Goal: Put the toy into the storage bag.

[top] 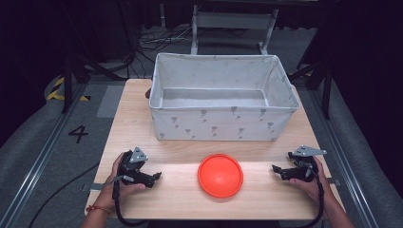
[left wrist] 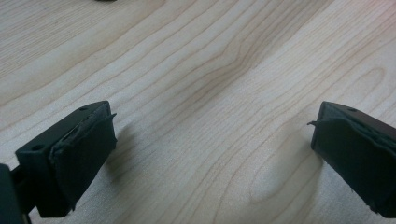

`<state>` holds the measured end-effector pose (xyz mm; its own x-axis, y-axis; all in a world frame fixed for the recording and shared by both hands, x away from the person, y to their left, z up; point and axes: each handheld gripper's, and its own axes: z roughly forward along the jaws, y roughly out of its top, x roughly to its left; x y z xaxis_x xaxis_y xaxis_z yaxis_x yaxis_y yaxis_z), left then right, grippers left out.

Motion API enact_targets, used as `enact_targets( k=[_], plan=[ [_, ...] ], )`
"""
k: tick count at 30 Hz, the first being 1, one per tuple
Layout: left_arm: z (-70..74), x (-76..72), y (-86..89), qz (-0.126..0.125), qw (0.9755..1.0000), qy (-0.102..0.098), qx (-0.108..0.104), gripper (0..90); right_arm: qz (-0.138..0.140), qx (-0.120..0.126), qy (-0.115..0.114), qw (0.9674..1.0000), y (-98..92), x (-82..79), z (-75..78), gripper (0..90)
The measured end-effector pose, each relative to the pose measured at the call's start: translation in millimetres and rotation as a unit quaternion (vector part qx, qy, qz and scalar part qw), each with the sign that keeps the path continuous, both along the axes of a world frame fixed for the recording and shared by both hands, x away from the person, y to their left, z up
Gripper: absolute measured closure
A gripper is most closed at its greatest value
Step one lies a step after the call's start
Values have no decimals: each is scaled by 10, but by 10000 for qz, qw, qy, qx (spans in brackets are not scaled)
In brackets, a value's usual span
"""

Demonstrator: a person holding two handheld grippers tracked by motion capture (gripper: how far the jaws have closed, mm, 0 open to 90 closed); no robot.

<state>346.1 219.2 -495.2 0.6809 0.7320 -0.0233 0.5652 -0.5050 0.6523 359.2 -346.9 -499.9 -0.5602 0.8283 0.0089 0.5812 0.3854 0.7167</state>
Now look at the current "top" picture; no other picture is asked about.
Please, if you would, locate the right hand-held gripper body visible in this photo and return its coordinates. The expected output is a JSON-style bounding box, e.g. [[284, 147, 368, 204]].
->
[[287, 144, 328, 183]]

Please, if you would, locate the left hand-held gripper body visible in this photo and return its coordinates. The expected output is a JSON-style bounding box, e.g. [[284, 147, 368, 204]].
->
[[118, 145, 149, 186]]

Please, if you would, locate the orange round plate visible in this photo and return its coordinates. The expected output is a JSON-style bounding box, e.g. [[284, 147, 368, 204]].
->
[[197, 153, 244, 200]]

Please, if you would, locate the white fabric storage box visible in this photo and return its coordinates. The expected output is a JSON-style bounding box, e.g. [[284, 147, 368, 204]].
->
[[145, 52, 301, 143]]

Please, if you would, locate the person's right hand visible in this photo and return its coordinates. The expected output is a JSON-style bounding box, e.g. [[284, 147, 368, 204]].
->
[[288, 156, 333, 205]]

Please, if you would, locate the person's left hand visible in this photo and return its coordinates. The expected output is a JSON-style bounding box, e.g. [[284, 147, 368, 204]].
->
[[94, 151, 147, 211]]

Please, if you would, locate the black tripod stand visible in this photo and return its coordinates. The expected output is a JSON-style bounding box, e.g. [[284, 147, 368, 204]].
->
[[287, 59, 335, 121], [61, 52, 128, 115]]

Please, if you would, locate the grey metal stand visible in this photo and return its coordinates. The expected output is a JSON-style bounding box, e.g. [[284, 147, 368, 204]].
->
[[190, 4, 280, 57]]

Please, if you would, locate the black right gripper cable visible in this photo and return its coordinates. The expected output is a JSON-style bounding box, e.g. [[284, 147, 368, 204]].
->
[[284, 160, 326, 228]]

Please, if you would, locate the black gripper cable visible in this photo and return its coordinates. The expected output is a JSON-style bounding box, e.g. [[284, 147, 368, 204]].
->
[[112, 176, 150, 228], [284, 160, 326, 228]]

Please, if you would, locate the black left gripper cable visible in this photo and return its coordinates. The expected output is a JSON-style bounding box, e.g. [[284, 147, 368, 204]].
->
[[112, 176, 150, 228]]

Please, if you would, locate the grey metal floor rail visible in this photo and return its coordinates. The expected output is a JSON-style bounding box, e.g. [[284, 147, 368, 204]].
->
[[307, 87, 380, 228], [0, 81, 90, 228]]

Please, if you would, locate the red string bracelet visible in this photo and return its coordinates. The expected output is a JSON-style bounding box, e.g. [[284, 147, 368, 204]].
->
[[85, 204, 112, 216]]

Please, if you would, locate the thin black floor cable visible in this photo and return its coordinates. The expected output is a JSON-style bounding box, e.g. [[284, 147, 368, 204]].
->
[[28, 161, 101, 228]]

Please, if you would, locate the bundle of floor cables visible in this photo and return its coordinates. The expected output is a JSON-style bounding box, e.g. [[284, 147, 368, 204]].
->
[[136, 24, 195, 55]]

